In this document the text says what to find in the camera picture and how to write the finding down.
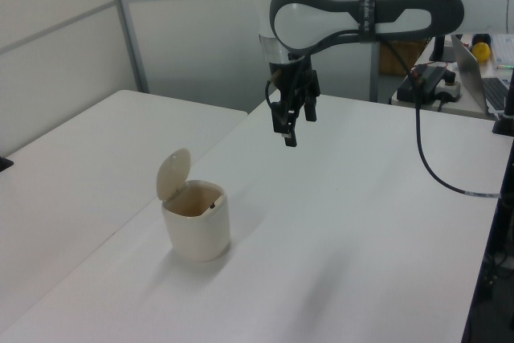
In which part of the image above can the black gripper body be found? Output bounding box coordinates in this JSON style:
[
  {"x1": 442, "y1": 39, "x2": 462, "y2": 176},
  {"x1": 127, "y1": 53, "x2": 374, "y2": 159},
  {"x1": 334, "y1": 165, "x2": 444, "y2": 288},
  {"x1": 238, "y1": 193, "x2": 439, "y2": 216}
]
[{"x1": 267, "y1": 55, "x2": 315, "y2": 108}]

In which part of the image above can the small white bin with lid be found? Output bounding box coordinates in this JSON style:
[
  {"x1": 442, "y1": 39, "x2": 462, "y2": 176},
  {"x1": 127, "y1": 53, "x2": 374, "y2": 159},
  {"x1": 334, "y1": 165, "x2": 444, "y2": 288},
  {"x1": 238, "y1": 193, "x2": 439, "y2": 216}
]
[{"x1": 155, "y1": 147, "x2": 231, "y2": 263}]

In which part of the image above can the brown wooden board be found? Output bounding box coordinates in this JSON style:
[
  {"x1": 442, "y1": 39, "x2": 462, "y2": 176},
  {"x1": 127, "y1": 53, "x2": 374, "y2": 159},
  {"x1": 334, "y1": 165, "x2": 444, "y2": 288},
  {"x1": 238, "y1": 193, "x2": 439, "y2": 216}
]
[{"x1": 378, "y1": 39, "x2": 427, "y2": 76}]

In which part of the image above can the black power box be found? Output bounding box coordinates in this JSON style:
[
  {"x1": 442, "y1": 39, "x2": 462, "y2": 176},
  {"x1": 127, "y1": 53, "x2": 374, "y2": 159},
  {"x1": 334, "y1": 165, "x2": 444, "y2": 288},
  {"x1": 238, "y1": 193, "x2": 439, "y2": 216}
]
[{"x1": 396, "y1": 63, "x2": 449, "y2": 104}]

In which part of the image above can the grey emergency stop button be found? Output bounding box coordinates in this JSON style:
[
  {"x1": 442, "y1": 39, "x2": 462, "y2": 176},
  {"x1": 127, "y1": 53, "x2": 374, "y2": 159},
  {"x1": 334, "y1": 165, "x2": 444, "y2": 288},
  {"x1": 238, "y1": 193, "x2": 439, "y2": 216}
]
[{"x1": 434, "y1": 71, "x2": 463, "y2": 104}]

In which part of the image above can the black monitor stand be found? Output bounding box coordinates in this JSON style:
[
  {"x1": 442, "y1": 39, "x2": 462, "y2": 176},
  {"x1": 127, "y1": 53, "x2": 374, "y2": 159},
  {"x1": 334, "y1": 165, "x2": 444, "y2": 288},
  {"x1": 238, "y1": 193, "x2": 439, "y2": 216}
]
[{"x1": 428, "y1": 35, "x2": 457, "y2": 64}]

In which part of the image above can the silver laptop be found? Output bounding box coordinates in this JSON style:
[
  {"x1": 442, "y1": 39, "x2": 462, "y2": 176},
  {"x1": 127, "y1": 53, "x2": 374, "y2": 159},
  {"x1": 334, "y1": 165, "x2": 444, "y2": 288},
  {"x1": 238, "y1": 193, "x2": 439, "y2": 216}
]
[{"x1": 449, "y1": 33, "x2": 512, "y2": 117}]

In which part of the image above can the yellow round object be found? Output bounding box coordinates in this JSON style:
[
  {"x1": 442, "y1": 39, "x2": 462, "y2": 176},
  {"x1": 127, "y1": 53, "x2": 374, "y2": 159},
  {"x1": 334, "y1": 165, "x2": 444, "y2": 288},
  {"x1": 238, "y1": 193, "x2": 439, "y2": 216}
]
[{"x1": 471, "y1": 41, "x2": 493, "y2": 64}]

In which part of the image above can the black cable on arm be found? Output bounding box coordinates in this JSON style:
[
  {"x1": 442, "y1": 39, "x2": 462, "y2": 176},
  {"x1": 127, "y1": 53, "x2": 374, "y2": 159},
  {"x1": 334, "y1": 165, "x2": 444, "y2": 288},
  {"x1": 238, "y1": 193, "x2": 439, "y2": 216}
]
[{"x1": 264, "y1": 28, "x2": 504, "y2": 199}]

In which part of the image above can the grey partition post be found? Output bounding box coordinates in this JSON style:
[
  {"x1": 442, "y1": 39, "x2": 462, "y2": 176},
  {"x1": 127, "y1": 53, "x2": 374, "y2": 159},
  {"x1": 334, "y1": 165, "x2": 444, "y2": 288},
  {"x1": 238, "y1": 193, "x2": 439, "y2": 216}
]
[{"x1": 105, "y1": 0, "x2": 150, "y2": 94}]

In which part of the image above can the black upright frame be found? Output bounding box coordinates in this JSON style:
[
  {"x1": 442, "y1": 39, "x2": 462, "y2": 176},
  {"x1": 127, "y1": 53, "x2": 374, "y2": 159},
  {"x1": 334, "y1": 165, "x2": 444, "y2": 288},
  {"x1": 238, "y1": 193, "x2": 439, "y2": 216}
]
[{"x1": 460, "y1": 193, "x2": 514, "y2": 343}]

